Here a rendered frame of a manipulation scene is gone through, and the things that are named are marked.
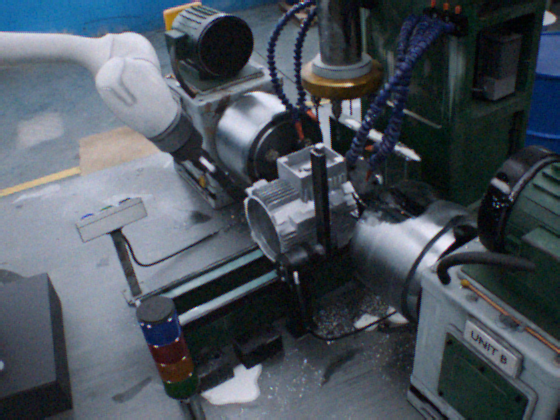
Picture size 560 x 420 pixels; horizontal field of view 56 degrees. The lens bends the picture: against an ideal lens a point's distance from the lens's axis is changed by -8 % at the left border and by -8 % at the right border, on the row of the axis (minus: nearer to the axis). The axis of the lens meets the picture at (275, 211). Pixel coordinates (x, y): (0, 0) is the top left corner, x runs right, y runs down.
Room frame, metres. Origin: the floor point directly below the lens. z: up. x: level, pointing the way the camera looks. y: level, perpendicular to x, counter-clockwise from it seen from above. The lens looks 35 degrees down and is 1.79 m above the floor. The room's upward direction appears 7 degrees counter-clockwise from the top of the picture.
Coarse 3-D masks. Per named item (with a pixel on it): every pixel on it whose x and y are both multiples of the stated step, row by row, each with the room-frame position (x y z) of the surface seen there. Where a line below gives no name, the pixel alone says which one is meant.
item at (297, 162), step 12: (288, 156) 1.11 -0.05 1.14; (300, 156) 1.12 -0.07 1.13; (336, 156) 1.09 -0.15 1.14; (288, 168) 1.05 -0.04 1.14; (300, 168) 1.07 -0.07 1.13; (336, 168) 1.05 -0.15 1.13; (288, 180) 1.06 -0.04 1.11; (300, 180) 1.01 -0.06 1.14; (336, 180) 1.05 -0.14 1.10; (300, 192) 1.01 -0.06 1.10; (312, 192) 1.02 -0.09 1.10
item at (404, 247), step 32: (384, 192) 0.89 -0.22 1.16; (416, 192) 0.87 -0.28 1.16; (384, 224) 0.82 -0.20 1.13; (416, 224) 0.79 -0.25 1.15; (448, 224) 0.76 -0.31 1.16; (352, 256) 0.84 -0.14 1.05; (384, 256) 0.78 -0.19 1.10; (416, 256) 0.73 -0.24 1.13; (384, 288) 0.76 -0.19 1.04; (416, 288) 0.70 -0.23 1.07; (416, 320) 0.71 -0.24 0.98
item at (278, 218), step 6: (342, 186) 1.04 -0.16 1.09; (348, 186) 1.04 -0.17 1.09; (246, 192) 1.07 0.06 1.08; (342, 192) 1.04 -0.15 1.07; (348, 192) 1.03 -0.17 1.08; (276, 216) 0.96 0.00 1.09; (282, 216) 0.96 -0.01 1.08; (276, 222) 0.95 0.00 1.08; (282, 222) 0.95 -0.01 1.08; (252, 234) 1.08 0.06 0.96; (348, 234) 1.03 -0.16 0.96
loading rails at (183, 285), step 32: (256, 256) 1.04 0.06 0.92; (320, 256) 1.00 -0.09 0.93; (160, 288) 0.96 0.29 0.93; (192, 288) 0.96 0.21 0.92; (224, 288) 0.99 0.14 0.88; (256, 288) 0.92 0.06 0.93; (320, 288) 0.99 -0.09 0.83; (192, 320) 0.84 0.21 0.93; (224, 320) 0.87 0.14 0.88; (256, 320) 0.91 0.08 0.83; (192, 352) 0.83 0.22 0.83
